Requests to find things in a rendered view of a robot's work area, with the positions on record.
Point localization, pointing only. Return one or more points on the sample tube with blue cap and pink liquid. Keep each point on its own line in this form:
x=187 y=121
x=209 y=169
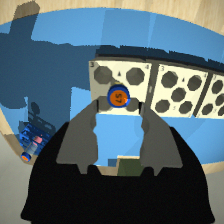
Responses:
x=27 y=154

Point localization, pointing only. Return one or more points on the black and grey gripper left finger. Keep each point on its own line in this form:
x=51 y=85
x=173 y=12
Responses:
x=71 y=149

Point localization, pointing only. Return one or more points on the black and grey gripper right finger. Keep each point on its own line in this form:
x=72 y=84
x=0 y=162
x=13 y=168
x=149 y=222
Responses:
x=170 y=156

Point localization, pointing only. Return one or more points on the beige bucket adapter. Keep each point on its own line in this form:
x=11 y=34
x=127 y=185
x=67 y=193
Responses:
x=174 y=76
x=132 y=72
x=209 y=94

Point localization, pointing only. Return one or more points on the blue tube rack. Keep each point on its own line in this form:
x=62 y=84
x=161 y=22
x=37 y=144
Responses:
x=33 y=131

